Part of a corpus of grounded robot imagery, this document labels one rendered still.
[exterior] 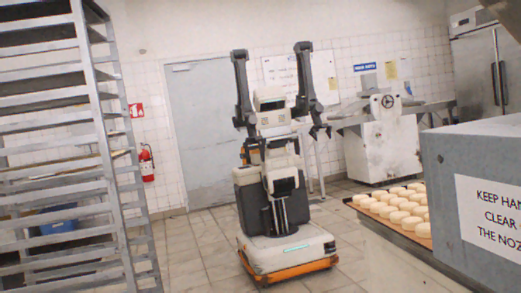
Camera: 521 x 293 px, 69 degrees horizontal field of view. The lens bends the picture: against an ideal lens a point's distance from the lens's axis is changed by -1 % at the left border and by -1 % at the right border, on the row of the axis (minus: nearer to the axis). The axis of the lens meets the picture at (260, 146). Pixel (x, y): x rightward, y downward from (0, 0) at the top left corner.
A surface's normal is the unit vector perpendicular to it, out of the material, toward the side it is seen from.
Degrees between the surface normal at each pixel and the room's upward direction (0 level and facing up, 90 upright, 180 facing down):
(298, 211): 90
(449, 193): 90
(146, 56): 90
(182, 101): 90
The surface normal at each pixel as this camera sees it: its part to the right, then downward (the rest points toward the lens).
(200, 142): 0.26, 0.05
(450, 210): -0.97, 0.17
